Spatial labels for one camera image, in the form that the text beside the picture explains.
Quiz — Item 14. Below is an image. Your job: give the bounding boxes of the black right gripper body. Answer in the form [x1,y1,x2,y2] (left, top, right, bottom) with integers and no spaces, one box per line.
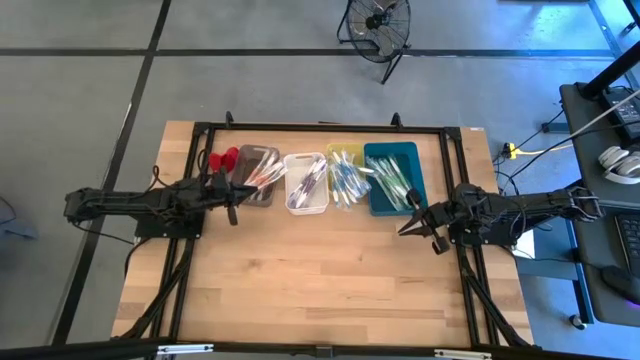
[406,187,455,257]

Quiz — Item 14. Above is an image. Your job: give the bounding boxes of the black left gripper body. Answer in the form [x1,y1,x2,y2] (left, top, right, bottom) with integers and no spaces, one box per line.
[198,166,242,228]

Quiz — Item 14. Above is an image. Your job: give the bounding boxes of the blue toothbrush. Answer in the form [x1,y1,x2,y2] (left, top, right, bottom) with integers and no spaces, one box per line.
[329,151,356,209]
[333,154,365,204]
[327,150,351,206]
[329,169,354,211]
[341,165,374,196]
[335,157,369,201]
[338,162,372,199]
[331,152,361,207]

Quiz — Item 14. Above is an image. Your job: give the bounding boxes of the red plastic bin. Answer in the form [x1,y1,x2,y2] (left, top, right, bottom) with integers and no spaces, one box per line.
[207,145,241,176]

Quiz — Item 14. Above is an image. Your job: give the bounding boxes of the transparent grey plastic bin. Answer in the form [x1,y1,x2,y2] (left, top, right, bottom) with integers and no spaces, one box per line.
[229,143,281,209]

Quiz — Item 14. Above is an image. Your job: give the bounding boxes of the teal plastic bin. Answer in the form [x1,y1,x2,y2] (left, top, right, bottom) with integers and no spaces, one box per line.
[363,141,429,218]

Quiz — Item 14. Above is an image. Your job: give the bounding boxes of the white paper sheet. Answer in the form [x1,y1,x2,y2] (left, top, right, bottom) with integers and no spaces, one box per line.
[510,229,536,261]

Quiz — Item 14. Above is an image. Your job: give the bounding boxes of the yellow plastic bin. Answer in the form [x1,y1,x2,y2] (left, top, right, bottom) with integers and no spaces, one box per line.
[325,142,366,201]

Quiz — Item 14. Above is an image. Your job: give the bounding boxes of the black side desk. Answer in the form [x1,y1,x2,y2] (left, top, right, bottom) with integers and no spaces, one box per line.
[558,82,640,205]
[568,202,640,327]

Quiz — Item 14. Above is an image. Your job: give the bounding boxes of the white headphones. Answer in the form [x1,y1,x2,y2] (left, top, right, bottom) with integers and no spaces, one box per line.
[597,144,640,186]

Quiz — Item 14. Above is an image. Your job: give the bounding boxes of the black keyboard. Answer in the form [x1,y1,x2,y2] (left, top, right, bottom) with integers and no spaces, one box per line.
[613,212,640,277]

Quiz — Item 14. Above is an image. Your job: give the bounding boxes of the black computer mouse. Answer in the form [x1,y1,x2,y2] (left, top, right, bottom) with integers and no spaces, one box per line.
[601,263,640,305]

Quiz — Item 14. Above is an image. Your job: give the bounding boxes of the black floor fan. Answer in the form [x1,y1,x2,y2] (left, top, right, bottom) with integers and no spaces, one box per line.
[335,0,413,86]

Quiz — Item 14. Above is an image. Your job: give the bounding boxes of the black power adapter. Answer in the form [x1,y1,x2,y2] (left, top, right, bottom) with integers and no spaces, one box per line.
[601,85,640,142]

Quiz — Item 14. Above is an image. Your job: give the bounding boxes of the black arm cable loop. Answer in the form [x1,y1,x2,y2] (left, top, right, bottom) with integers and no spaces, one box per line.
[147,163,174,194]
[196,146,214,179]

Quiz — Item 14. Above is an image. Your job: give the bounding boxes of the white plastic bin with handles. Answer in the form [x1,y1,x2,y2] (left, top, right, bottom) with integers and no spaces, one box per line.
[282,151,331,216]

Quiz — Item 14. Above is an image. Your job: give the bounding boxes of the yellow extension cable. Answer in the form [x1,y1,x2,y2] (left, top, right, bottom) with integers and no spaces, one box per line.
[501,141,575,160]

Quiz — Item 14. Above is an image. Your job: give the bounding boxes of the silver frame bracket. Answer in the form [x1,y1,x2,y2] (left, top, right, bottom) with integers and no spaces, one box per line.
[156,343,215,357]
[433,348,492,360]

